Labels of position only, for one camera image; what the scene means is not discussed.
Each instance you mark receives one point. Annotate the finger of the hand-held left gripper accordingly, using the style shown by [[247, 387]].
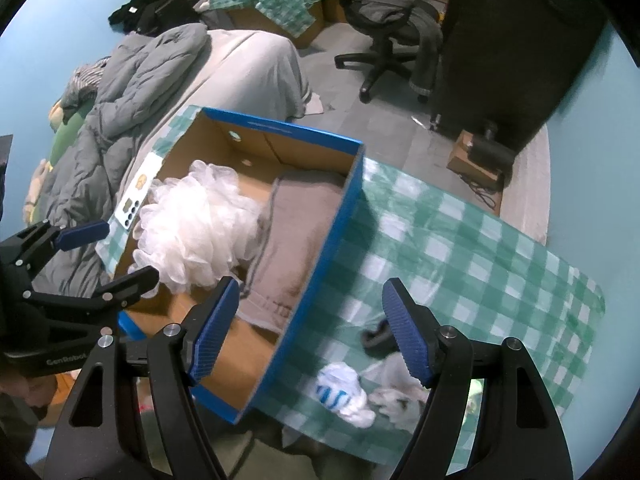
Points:
[[127, 286], [82, 234]]

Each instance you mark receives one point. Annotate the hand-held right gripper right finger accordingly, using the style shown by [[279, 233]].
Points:
[[407, 330]]

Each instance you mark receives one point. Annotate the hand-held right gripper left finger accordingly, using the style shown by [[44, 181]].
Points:
[[215, 330]]

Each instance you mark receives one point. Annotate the black sock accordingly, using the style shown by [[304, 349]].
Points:
[[375, 340]]

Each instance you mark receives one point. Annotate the grey white cloth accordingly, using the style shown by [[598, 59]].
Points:
[[395, 401]]

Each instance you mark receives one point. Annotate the white sock with blue stripes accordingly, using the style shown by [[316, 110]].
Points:
[[340, 391]]

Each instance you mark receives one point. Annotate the blue cardboard box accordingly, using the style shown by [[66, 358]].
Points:
[[320, 270]]

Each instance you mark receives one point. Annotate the white printed card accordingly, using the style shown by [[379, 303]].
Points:
[[132, 200]]

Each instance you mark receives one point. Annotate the pale yellow plush toy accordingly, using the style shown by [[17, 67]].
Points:
[[37, 185]]

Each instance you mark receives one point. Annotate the white mesh bath loofah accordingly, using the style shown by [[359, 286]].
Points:
[[195, 230]]

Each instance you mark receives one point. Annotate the green checkered tablecloth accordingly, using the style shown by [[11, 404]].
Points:
[[450, 240]]

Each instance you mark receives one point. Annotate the green pillow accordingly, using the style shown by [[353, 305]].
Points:
[[67, 132]]

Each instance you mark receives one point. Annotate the grey-brown towel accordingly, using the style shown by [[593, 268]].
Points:
[[300, 230]]

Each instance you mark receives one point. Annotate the grey duvet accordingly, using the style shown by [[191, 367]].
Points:
[[125, 90]]

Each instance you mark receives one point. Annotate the striped cloth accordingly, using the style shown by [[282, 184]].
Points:
[[85, 77]]

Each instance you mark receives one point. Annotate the small cardboard box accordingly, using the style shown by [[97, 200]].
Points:
[[462, 160]]

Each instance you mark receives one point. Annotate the beige bed sheet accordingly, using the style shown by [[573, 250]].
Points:
[[250, 70]]

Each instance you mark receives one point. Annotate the black clothes pile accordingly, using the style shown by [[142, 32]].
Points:
[[150, 7]]

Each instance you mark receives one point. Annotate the grey pants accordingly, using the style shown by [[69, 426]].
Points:
[[427, 60]]

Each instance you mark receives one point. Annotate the large cardboard box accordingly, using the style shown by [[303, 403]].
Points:
[[277, 27]]

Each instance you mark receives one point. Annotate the tall black cabinet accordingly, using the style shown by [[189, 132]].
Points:
[[500, 35]]

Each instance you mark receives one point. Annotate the black office chair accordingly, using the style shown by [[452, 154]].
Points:
[[385, 10]]

